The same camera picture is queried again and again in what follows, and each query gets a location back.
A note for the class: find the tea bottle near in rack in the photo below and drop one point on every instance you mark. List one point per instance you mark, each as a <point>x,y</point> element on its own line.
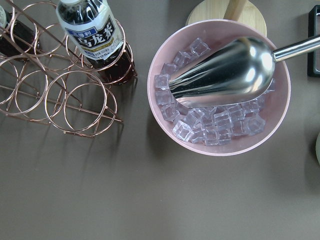
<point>92,27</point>

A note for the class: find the tea bottle in rack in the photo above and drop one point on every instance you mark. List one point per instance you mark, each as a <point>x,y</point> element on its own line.
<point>92,27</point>
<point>19,33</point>

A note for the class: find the tea bottle far in rack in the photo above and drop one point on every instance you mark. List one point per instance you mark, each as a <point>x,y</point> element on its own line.
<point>19,33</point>

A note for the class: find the pink bowl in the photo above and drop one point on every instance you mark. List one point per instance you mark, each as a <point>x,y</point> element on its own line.
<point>216,33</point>

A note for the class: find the steel ice scoop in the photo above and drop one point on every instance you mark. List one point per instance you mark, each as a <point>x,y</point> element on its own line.
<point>239,72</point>

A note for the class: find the wooden cup stand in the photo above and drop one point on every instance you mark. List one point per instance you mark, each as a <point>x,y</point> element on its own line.
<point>243,11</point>

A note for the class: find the mint green bowl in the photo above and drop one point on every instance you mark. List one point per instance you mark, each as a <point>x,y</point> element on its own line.
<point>317,148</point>

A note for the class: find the copper wire bottle rack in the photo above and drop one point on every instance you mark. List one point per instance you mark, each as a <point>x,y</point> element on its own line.
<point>58,87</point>

